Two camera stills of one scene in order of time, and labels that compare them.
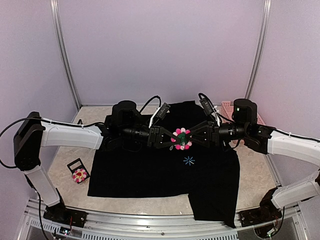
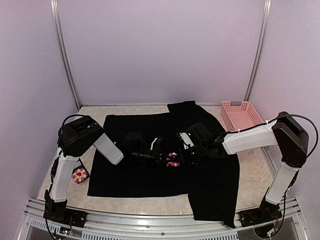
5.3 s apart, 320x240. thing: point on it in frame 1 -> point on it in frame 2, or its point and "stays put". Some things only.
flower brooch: x=183 y=135 -> x=172 y=163
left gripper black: x=154 y=132 -> x=157 y=156
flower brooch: x=79 y=175 stays put
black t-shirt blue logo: x=210 y=175 stays put
